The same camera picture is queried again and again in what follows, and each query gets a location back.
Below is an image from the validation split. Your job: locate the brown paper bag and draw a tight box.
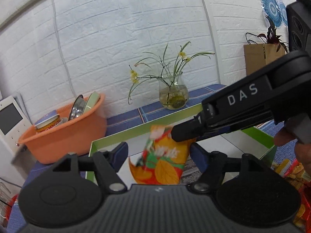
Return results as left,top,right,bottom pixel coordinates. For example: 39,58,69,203
244,44,286,75

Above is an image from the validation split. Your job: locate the orange persimmon snack packet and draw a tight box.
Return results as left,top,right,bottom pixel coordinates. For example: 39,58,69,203
129,125,196,185

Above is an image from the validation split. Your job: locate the red snack packet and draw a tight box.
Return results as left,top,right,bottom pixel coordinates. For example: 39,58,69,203
272,159,310,232

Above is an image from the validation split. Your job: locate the glass vase with flowers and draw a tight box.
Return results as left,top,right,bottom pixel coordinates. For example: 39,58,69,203
128,41,215,110

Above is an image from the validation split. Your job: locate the green cardboard box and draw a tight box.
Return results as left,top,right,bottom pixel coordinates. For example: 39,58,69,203
85,104,276,187

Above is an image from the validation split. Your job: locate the orange plastic basin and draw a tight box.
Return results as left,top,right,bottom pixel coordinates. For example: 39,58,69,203
18,94,107,165

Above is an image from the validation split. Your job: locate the steel bowl in basin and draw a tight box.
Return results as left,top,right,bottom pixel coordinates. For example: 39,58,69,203
69,95,86,120

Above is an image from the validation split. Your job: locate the dark red leafy plant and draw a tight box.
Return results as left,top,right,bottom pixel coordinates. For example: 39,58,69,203
245,15,288,53

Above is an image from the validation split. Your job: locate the blue wall fan decoration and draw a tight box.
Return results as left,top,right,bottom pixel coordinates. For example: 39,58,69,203
260,0,288,27

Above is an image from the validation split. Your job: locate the person's right hand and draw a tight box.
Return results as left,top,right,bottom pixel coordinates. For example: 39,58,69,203
273,128,311,175

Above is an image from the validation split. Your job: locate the white machine with screen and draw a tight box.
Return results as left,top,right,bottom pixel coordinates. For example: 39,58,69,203
1,92,32,156

